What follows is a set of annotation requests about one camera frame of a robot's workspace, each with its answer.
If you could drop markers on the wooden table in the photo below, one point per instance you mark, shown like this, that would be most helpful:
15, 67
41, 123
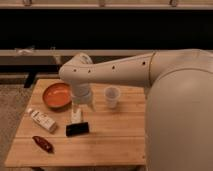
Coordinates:
116, 136

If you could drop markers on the orange bowl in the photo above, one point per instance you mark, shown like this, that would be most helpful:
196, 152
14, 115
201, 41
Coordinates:
57, 95

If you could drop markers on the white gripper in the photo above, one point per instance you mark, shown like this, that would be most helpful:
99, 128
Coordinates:
81, 94

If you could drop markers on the white rectangular bottle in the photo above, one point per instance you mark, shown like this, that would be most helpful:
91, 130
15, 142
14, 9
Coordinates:
42, 120

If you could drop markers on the black sponge block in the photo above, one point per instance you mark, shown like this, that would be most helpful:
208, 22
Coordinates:
77, 129

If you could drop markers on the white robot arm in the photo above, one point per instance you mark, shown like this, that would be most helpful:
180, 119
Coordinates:
179, 101

